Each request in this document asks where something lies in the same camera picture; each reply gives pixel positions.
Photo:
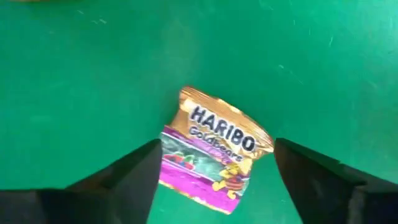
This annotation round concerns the purple gold Haribo gummy pack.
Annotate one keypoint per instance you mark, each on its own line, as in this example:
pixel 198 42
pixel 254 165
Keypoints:
pixel 214 140

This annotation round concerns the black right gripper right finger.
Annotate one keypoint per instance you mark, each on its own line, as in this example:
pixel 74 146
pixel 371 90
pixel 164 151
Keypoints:
pixel 326 199

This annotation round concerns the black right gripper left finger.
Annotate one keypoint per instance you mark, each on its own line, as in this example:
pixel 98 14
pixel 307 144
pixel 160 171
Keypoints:
pixel 93 205

